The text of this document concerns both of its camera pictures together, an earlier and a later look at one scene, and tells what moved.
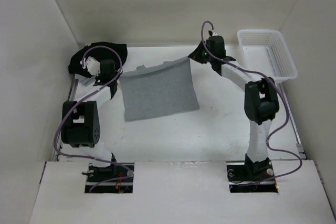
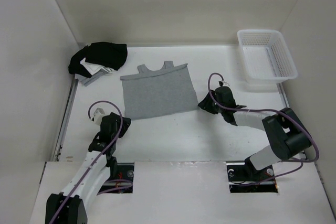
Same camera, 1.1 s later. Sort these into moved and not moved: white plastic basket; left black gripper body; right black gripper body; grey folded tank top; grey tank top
Moved: right black gripper body; left black gripper body
Not moved: grey folded tank top; grey tank top; white plastic basket
